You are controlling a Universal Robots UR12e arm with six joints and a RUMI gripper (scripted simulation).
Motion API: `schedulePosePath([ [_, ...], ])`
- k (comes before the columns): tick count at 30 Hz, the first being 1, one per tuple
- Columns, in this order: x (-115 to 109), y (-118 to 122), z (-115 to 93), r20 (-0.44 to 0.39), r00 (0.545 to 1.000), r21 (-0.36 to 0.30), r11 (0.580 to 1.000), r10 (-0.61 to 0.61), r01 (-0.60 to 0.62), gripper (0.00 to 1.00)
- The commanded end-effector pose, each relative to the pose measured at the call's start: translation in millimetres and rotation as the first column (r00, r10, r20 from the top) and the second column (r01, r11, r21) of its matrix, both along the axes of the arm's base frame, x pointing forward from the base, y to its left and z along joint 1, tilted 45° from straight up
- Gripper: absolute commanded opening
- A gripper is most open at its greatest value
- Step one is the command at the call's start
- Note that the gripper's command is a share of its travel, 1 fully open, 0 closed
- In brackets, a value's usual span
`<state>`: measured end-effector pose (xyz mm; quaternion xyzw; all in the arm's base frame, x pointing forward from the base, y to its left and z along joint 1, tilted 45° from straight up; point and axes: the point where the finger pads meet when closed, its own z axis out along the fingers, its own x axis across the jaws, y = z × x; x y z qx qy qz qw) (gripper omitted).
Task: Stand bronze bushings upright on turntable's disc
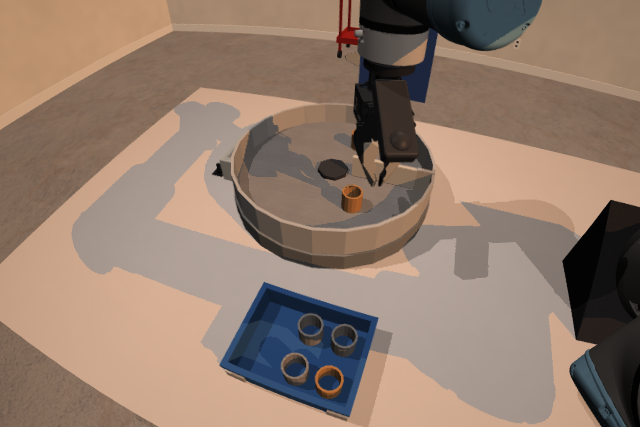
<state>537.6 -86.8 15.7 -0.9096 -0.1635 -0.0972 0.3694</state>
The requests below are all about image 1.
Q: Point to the blue open crate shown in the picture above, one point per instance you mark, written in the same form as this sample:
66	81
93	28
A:
269	332

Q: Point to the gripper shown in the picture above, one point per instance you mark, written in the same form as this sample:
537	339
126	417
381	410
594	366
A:
366	149

